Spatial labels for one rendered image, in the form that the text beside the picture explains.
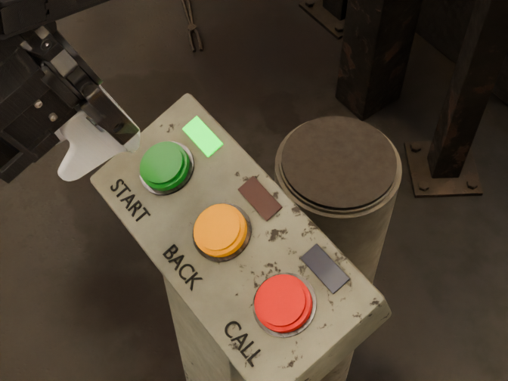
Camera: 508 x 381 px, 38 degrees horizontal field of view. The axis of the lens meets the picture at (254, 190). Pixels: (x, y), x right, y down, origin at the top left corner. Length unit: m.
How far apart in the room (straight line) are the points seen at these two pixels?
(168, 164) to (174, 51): 0.97
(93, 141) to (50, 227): 0.83
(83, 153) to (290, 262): 0.16
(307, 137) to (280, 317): 0.25
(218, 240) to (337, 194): 0.17
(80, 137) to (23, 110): 0.07
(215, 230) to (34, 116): 0.17
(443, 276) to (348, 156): 0.58
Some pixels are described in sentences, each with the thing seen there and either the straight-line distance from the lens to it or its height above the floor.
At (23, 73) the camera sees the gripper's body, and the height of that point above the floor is 0.79.
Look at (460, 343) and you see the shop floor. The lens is 1.20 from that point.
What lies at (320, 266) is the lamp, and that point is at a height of 0.61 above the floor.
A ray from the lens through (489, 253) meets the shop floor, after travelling 1.29.
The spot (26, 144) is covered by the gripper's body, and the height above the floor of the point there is 0.74.
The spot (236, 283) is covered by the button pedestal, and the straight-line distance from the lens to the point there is 0.54.
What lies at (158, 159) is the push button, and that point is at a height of 0.61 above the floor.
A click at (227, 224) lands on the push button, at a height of 0.61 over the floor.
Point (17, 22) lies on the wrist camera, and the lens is 0.39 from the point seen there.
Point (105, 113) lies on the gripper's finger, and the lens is 0.43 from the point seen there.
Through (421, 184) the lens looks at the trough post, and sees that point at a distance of 1.32.
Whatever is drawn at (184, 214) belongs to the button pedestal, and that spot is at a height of 0.60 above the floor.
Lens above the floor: 1.07
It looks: 55 degrees down
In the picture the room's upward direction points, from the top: straight up
